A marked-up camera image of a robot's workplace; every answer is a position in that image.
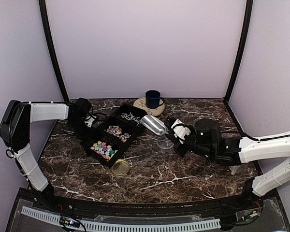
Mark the black frame post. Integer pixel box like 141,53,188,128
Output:
38,0,70,102
223,0,253,104

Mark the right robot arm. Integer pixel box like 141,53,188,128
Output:
165,117,290,210

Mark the black three-compartment candy tray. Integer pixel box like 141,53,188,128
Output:
80,104,147,168

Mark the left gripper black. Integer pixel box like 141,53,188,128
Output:
68,117,96,143

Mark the beige ceramic plate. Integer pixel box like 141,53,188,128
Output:
133,97,165,116

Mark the right black frame post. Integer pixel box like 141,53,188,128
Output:
223,0,253,104

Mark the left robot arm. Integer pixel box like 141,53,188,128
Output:
0,98,97,211

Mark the dark blue mug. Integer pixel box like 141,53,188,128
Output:
145,90,165,109

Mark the gold jar lid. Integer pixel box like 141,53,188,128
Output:
111,159,130,175

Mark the clear plastic jar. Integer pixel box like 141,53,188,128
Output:
156,136,174,153

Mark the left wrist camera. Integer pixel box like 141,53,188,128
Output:
84,116,97,128

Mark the left black frame post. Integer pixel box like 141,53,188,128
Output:
38,0,70,102

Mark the white slotted cable duct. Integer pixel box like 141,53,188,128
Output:
21,206,221,232

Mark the metal scoop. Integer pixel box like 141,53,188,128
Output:
141,115,168,136

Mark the white mug yellow inside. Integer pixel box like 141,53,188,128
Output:
229,165,241,175

